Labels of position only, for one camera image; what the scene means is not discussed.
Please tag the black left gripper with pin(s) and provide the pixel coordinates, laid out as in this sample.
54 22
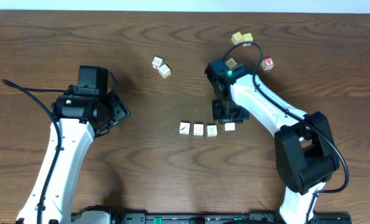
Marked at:
119 112

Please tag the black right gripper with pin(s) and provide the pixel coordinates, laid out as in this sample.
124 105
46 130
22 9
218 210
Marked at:
218 116

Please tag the white block with soccer ball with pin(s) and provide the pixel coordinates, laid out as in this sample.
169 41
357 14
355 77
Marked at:
229 126

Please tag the white block with goblet print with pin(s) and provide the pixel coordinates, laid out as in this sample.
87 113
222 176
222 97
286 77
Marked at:
212 130

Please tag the white block with faint print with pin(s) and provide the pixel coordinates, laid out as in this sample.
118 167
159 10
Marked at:
198 129

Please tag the white block with hammer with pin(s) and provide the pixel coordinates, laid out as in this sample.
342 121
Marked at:
184 128

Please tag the cream block with faint drawing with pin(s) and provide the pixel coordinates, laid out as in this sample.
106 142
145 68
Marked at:
231 63

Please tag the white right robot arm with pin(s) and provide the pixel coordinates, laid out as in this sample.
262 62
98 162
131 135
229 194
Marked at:
304 147

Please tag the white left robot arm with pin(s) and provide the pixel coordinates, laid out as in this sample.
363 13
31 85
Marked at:
78 118

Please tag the red letter block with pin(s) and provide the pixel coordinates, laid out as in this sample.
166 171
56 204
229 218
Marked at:
267 63

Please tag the white block red number three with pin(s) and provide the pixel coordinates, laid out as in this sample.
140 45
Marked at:
157 62

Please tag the cream block with umbrella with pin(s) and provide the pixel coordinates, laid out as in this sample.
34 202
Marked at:
164 71

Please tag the yellow block left of pair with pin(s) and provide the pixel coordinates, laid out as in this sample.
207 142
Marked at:
237 38

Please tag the yellow block of pair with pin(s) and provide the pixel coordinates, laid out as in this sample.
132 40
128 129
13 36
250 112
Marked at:
237 38
247 39

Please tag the yellow block right of pair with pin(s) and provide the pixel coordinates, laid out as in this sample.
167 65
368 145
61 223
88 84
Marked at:
247 39

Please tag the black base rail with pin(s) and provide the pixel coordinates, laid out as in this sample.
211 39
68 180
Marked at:
142 218

